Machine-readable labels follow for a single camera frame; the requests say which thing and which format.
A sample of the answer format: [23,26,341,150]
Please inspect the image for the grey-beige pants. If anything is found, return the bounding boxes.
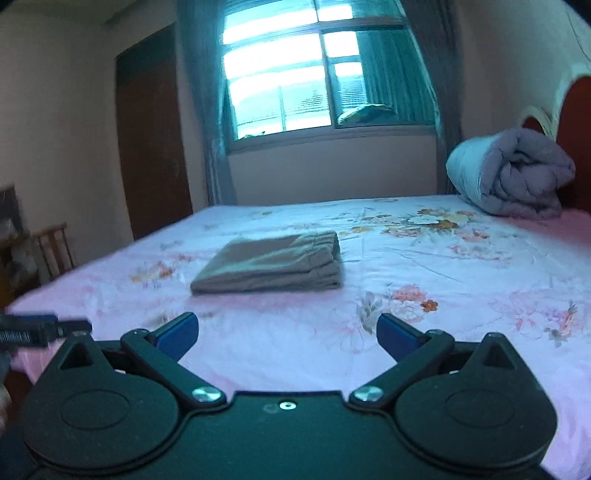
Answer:
[190,231,346,296]

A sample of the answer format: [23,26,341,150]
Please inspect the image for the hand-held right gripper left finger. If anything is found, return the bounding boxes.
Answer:
[56,311,229,411]

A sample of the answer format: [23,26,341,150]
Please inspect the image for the red wooden headboard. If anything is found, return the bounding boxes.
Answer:
[521,73,591,214]

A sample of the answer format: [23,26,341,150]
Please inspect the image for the bed with floral pink sheet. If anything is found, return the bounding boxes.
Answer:
[4,194,591,480]

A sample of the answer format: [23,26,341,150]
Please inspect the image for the bright window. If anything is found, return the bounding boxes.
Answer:
[222,0,438,142]

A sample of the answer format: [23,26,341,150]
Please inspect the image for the crumpled cloth bundle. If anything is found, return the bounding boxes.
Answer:
[337,104,399,127]

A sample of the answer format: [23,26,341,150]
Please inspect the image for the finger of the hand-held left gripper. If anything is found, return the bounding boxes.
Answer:
[0,313,93,348]

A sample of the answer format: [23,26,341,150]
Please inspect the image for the dark wooden door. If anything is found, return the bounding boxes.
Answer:
[115,25,195,241]

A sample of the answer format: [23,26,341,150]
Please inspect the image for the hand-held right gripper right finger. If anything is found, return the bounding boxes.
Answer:
[348,313,519,409]

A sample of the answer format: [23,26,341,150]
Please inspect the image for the rolled grey quilt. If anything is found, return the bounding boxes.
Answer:
[445,128,577,220]

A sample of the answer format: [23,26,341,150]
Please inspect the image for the wooden chair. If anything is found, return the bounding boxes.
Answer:
[33,222,77,283]

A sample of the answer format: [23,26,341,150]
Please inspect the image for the grey-blue curtain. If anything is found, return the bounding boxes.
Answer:
[177,0,239,208]
[401,0,464,195]

